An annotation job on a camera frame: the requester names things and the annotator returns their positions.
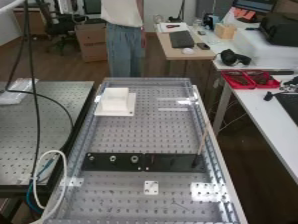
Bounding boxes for small white box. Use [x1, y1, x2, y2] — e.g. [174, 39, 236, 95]
[93, 86, 138, 118]

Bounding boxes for clear box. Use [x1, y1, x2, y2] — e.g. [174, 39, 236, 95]
[43, 76, 250, 224]

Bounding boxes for thin stick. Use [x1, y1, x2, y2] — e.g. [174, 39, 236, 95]
[192, 124, 210, 168]

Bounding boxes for black plate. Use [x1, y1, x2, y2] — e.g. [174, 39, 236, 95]
[81, 152, 208, 174]

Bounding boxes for wooden desk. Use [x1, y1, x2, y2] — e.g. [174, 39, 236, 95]
[154, 22, 220, 78]

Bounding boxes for red tray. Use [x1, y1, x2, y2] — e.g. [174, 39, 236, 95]
[220, 69, 258, 91]
[244, 69, 282, 90]

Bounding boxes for person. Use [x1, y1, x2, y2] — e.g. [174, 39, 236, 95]
[100, 0, 149, 79]

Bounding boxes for small white square plate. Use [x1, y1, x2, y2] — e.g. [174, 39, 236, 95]
[142, 180, 161, 195]

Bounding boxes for black laptop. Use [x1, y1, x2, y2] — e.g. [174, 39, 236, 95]
[168, 30, 197, 49]

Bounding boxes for black phone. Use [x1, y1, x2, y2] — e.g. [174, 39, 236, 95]
[196, 42, 212, 51]

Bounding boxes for cardboard box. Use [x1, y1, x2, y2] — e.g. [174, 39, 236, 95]
[73, 22, 109, 64]

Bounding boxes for black headphones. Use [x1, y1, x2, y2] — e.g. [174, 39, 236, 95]
[220, 48, 253, 67]

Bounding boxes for white desk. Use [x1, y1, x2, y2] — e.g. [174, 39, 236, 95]
[194, 13, 298, 76]
[212, 74, 298, 186]

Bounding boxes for small wooden box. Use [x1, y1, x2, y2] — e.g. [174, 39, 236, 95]
[214, 22, 238, 41]

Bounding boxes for clear plastic bag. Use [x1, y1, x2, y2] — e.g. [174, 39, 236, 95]
[0, 77, 40, 105]

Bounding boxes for black office chair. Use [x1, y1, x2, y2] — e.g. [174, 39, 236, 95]
[36, 0, 88, 55]

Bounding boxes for black case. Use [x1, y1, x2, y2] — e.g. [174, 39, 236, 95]
[258, 12, 298, 48]

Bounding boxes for white cable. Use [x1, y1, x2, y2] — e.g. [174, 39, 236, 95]
[28, 149, 69, 224]

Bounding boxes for black cable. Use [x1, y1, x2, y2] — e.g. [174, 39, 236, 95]
[23, 0, 43, 184]
[1, 9, 76, 129]

